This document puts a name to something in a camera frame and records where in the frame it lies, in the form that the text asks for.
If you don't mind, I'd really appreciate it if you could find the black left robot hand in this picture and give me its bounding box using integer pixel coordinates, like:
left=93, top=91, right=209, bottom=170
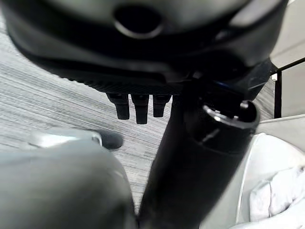
left=0, top=0, right=289, bottom=229

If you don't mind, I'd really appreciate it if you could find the light grey sofa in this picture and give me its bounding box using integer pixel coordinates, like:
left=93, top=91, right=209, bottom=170
left=237, top=114, right=305, bottom=229

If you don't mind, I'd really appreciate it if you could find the dark robot foot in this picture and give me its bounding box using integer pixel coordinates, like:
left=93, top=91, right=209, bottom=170
left=99, top=130, right=124, bottom=151

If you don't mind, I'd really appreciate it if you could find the silver robot leg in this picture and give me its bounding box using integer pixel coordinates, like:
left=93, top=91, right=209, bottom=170
left=0, top=130, right=139, bottom=229

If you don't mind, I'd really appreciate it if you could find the white garment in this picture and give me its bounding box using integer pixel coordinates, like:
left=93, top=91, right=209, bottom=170
left=249, top=164, right=305, bottom=222

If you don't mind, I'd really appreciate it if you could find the black metal frame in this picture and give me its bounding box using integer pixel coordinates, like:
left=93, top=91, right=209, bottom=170
left=270, top=58, right=305, bottom=119

